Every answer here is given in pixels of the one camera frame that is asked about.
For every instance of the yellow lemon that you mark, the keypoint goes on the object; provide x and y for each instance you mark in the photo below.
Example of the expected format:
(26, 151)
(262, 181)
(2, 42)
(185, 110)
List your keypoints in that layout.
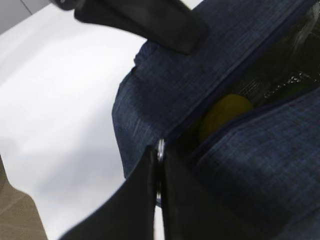
(223, 111)

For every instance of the navy blue lunch bag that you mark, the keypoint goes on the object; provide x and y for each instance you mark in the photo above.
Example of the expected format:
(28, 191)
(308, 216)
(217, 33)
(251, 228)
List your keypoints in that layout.
(263, 165)

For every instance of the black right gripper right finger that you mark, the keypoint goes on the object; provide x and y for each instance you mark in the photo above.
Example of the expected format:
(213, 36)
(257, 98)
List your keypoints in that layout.
(189, 212)

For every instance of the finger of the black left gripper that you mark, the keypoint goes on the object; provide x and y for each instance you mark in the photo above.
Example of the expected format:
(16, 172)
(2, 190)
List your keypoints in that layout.
(169, 23)

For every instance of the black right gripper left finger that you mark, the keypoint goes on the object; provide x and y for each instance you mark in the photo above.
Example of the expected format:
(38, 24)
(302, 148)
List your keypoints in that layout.
(129, 214)

